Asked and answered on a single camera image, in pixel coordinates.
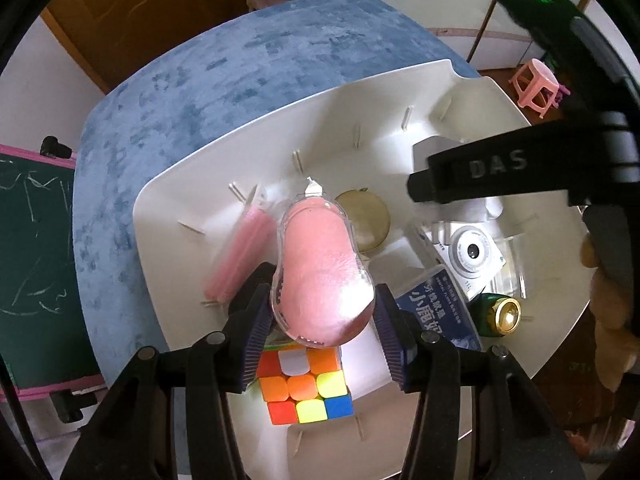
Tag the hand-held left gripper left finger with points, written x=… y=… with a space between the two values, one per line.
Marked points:
x=250 y=340

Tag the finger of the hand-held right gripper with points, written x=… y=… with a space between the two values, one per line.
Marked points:
x=475 y=170

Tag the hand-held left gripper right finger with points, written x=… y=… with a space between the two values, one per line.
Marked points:
x=395 y=345

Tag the clear case with blue label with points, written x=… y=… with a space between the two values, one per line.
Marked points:
x=440 y=310

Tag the multicoloured puzzle cube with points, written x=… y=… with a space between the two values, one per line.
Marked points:
x=305 y=385

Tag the white toy camera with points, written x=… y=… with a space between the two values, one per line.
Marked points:
x=470 y=255

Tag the pale pink oblong case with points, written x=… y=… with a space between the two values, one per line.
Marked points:
x=235 y=255

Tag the pink sponge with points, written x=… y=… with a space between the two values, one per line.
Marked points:
x=320 y=260

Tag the green bottle with gold cap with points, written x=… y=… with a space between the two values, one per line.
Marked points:
x=500 y=315

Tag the round gold tin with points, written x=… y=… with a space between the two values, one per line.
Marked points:
x=367 y=220

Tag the white plastic tray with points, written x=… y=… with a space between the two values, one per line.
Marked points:
x=350 y=125

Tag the pink plastic stool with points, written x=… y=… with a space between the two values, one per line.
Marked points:
x=537 y=80

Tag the brown teddy bear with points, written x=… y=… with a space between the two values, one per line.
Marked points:
x=610 y=330

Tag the blue upholstered ottoman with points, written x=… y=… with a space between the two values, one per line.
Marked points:
x=200 y=85

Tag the brown wooden door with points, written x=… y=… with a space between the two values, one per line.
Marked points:
x=150 y=10

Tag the black chalkboard bracket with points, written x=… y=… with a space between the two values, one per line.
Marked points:
x=70 y=405
x=55 y=147

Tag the green chalkboard with pink frame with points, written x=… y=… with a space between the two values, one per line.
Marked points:
x=40 y=260

